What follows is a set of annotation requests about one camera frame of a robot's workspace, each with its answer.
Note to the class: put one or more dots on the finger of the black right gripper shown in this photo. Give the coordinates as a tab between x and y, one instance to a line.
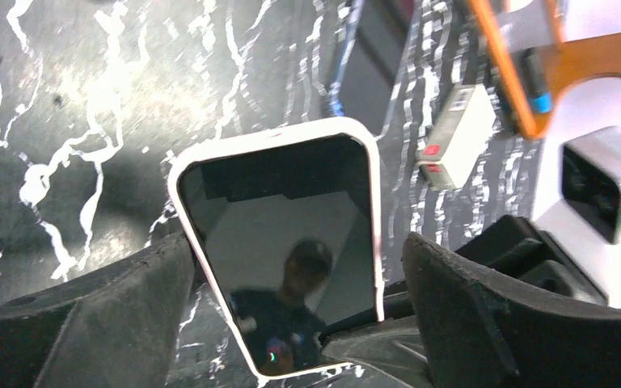
392	347

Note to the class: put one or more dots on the orange wooden shelf rack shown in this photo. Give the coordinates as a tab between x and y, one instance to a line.
539	24

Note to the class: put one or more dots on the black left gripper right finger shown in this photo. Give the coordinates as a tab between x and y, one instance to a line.
481	328

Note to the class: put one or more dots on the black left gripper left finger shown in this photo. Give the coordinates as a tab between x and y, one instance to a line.
114	327

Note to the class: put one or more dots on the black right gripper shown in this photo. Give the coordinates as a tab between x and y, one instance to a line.
515	247

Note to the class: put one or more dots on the black marker blue cap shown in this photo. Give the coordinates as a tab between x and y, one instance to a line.
537	91

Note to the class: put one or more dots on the white rectangular box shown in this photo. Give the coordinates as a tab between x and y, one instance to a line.
458	137

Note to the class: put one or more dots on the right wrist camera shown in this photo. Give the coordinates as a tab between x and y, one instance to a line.
590	180

